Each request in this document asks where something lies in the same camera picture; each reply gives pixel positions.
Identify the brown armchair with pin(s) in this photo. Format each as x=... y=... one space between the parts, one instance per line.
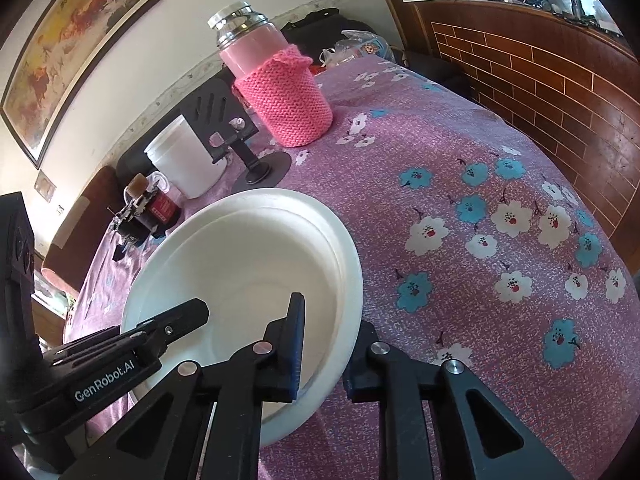
x=80 y=220

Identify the purple floral tablecloth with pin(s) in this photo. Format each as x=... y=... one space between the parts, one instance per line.
x=450 y=285

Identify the small wall plaque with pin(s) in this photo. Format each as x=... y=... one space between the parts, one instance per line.
x=46 y=186

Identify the framed painting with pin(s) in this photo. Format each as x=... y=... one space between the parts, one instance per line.
x=65 y=45

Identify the pink thermos with knitted sleeve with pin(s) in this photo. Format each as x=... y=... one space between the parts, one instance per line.
x=285 y=95

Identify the white plastic jar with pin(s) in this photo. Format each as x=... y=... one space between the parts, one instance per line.
x=180 y=160

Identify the clear plastic bag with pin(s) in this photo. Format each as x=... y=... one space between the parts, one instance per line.
x=360 y=47

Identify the black motor with brown spool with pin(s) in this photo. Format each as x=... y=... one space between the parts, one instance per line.
x=150 y=215

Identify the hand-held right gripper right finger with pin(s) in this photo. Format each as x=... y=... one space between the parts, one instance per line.
x=357 y=377

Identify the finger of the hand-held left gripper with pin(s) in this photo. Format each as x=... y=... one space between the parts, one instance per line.
x=175 y=322

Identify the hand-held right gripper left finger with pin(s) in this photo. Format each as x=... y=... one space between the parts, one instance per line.
x=295 y=345

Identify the wide white foam bowl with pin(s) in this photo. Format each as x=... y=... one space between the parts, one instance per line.
x=339 y=255
x=356 y=285

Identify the black phone stand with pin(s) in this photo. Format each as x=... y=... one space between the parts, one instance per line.
x=210 y=110

